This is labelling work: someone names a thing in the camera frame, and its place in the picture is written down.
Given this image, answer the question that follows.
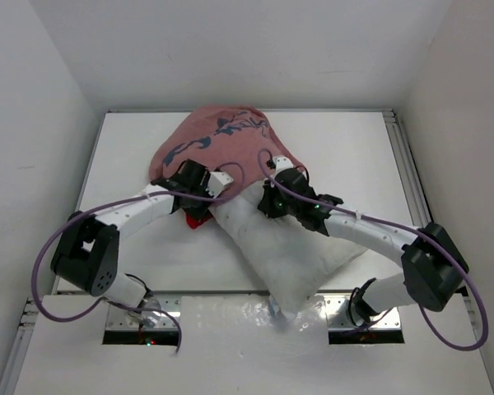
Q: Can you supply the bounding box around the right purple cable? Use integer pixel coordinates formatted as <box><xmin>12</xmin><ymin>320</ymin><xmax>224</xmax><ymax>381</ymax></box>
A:
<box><xmin>257</xmin><ymin>148</ymin><xmax>490</xmax><ymax>351</ymax></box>

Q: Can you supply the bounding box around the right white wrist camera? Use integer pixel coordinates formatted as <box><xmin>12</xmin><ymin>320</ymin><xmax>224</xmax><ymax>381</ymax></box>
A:
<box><xmin>267</xmin><ymin>156</ymin><xmax>294</xmax><ymax>174</ymax></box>

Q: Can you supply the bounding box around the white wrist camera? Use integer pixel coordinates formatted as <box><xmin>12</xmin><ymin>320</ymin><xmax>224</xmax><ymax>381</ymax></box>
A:
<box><xmin>205</xmin><ymin>171</ymin><xmax>234</xmax><ymax>198</ymax></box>
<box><xmin>267</xmin><ymin>156</ymin><xmax>294</xmax><ymax>174</ymax></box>

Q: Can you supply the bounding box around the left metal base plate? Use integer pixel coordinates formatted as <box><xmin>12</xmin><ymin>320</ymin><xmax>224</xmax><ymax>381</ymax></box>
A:
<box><xmin>105</xmin><ymin>295</ymin><xmax>181</xmax><ymax>332</ymax></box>

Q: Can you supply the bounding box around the white pillow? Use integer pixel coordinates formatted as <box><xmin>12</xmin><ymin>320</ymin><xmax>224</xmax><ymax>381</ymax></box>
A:
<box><xmin>211</xmin><ymin>181</ymin><xmax>367</xmax><ymax>321</ymax></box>

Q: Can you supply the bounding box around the aluminium frame rail right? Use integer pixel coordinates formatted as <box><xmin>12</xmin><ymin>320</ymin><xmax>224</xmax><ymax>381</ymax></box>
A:
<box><xmin>382</xmin><ymin>109</ymin><xmax>433</xmax><ymax>226</ymax></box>

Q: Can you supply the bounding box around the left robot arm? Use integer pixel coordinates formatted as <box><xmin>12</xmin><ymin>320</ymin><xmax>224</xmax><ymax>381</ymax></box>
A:
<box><xmin>50</xmin><ymin>160</ymin><xmax>211</xmax><ymax>308</ymax></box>

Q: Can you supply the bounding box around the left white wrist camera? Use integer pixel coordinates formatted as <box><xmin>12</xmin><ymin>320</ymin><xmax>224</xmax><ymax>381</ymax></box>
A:
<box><xmin>205</xmin><ymin>171</ymin><xmax>234</xmax><ymax>198</ymax></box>

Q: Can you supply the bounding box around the purple cable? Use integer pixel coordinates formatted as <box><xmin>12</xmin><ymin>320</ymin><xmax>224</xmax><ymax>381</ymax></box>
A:
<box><xmin>257</xmin><ymin>148</ymin><xmax>490</xmax><ymax>351</ymax></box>
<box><xmin>31</xmin><ymin>162</ymin><xmax>246</xmax><ymax>354</ymax></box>

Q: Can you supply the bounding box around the red patterned pillowcase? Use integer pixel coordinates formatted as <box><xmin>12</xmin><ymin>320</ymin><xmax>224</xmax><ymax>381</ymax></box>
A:
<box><xmin>147</xmin><ymin>104</ymin><xmax>310</xmax><ymax>230</ymax></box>

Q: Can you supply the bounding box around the metal base plate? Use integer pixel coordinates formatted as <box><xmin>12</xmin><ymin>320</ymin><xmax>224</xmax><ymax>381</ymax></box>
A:
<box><xmin>324</xmin><ymin>294</ymin><xmax>402</xmax><ymax>334</ymax></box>
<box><xmin>105</xmin><ymin>295</ymin><xmax>181</xmax><ymax>332</ymax></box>

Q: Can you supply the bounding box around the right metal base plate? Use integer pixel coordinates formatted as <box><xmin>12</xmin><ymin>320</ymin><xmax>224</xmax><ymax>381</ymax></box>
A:
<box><xmin>324</xmin><ymin>294</ymin><xmax>402</xmax><ymax>334</ymax></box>

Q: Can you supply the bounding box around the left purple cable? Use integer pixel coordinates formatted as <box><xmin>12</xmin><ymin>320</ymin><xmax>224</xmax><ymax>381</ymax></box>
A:
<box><xmin>31</xmin><ymin>162</ymin><xmax>246</xmax><ymax>354</ymax></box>

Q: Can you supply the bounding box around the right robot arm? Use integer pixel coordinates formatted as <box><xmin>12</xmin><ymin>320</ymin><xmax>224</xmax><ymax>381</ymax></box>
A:
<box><xmin>259</xmin><ymin>167</ymin><xmax>469</xmax><ymax>326</ymax></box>

